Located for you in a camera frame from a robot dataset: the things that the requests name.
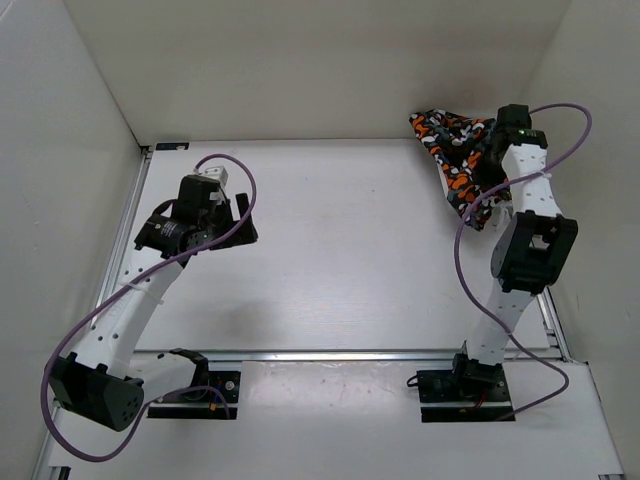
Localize orange camouflage shorts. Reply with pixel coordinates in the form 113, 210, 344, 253
409, 109, 507, 215

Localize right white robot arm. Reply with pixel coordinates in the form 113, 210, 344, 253
449, 104, 578, 400

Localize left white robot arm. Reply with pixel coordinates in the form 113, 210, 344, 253
49, 166, 258, 432

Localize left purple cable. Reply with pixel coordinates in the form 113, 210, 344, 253
40, 153, 258, 461

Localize purple cable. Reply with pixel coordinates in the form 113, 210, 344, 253
453, 103, 594, 417
40, 153, 258, 461

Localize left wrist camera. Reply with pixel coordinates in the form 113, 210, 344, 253
193, 166, 229, 187

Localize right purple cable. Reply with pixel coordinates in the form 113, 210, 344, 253
453, 103, 594, 417

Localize aluminium front rail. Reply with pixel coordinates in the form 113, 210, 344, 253
134, 349, 566, 364

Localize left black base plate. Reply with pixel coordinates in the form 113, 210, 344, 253
147, 367, 241, 421

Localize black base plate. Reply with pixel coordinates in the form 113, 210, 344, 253
147, 367, 241, 421
407, 370, 516, 424

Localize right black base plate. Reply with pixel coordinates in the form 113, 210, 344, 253
407, 370, 516, 424

